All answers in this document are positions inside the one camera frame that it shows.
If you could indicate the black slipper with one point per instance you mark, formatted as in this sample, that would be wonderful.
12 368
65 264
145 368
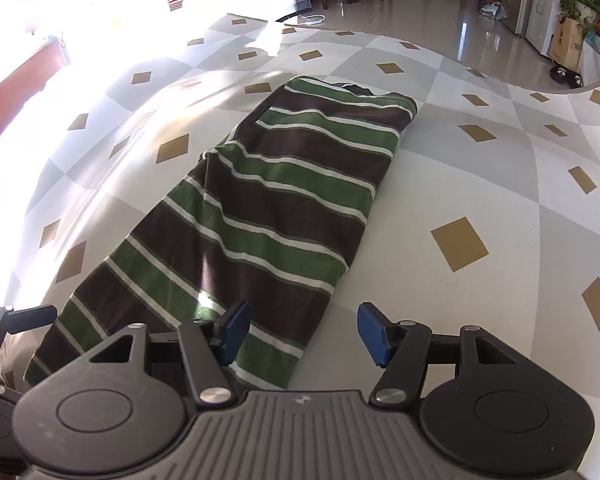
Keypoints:
560 75
575 79

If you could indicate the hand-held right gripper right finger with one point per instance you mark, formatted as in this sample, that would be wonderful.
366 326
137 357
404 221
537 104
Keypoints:
375 332

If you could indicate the reddish wooden cabinet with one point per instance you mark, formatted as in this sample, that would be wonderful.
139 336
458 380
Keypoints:
15 100

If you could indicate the small white freezer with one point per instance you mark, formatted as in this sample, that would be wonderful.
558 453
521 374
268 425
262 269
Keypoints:
547 10

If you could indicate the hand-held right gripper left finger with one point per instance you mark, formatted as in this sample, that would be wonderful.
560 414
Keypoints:
235 332

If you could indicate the white power strip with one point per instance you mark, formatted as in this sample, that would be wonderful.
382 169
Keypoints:
312 20

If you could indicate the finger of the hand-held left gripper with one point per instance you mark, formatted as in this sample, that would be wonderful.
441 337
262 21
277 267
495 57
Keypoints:
30 317

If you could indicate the cardboard box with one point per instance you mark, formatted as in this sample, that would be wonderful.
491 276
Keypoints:
566 44

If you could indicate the grey white checkered table cover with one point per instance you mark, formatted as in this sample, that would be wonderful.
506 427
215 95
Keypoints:
480 160

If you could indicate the green brown striped t-shirt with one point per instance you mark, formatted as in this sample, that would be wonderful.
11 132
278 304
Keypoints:
280 185

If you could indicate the plastic bag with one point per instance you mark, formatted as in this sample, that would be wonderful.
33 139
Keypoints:
495 11

